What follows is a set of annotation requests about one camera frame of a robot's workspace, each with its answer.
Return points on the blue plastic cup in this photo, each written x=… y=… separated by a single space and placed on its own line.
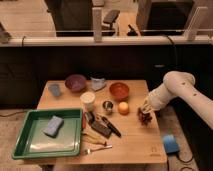
x=55 y=90

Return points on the purple bowl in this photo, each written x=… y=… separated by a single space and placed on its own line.
x=75 y=82

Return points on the white cup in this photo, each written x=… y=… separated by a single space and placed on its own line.
x=88 y=99

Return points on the dark red grape bunch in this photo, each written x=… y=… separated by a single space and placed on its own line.
x=144 y=118

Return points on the blue floor device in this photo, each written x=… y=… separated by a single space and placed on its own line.
x=170 y=144

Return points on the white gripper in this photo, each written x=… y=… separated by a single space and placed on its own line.
x=152 y=103

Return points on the metal fork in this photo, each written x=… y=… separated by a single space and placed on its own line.
x=89 y=151

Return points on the red bowl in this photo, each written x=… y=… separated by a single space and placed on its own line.
x=119 y=91

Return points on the yellow banana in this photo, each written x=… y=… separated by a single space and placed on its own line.
x=93 y=138

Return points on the green plastic tray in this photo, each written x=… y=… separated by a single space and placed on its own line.
x=32 y=143

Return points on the wooden table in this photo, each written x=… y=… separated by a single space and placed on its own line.
x=139 y=144

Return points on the orange fruit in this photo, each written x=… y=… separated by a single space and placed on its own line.
x=123 y=108

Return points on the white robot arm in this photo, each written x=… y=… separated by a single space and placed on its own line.
x=179 y=84

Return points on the blue sponge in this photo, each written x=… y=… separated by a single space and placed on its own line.
x=53 y=126

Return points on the dark brown block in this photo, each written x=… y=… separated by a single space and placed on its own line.
x=104 y=131

